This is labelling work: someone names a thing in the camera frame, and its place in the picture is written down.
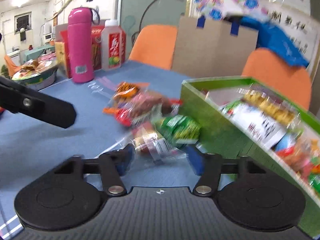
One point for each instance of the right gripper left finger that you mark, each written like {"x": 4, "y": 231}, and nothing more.
{"x": 112, "y": 166}

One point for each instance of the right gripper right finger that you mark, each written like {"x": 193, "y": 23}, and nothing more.
{"x": 208, "y": 168}

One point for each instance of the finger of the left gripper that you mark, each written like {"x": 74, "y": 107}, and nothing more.
{"x": 54, "y": 111}

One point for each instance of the clear candy bag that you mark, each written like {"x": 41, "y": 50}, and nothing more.
{"x": 150, "y": 145}

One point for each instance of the green candy packet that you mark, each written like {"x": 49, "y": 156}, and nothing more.
{"x": 179, "y": 130}

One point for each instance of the white cartoon snack bag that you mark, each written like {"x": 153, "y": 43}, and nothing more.
{"x": 261, "y": 127}

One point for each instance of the orange yellow snack bag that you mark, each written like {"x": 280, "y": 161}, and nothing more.
{"x": 278, "y": 111}

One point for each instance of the pink red snack packet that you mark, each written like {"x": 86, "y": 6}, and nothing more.
{"x": 147, "y": 106}

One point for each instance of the orange small snack packet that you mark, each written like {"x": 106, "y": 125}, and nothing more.
{"x": 123, "y": 95}

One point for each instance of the green instant noodle bowl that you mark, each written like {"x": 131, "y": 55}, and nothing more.
{"x": 37, "y": 77}

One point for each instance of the green cardboard box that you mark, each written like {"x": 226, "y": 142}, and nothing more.
{"x": 220, "y": 135}

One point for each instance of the blue striped tablecloth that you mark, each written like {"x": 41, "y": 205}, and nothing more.
{"x": 159, "y": 205}

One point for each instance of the red orange snack carton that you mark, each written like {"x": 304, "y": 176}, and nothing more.
{"x": 62, "y": 53}

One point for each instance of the clear plastic drink bottle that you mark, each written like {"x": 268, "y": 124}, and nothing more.
{"x": 113, "y": 45}

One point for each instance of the pink thermos bottle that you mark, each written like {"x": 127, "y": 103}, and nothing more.
{"x": 80, "y": 44}

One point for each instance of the left orange chair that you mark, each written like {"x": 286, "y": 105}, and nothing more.
{"x": 155, "y": 46}

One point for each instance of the orange chair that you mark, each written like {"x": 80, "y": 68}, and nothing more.
{"x": 292, "y": 82}
{"x": 155, "y": 46}

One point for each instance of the brown paper bag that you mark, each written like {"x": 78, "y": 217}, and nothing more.
{"x": 209, "y": 48}

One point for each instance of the right orange chair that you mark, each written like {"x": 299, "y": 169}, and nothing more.
{"x": 292, "y": 82}

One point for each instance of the blue plastic bag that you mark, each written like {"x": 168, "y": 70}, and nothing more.
{"x": 270, "y": 36}

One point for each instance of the floral cloth bundle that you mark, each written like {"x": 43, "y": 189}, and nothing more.
{"x": 220, "y": 9}

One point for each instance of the white poster with characters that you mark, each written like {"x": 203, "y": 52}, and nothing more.
{"x": 294, "y": 18}

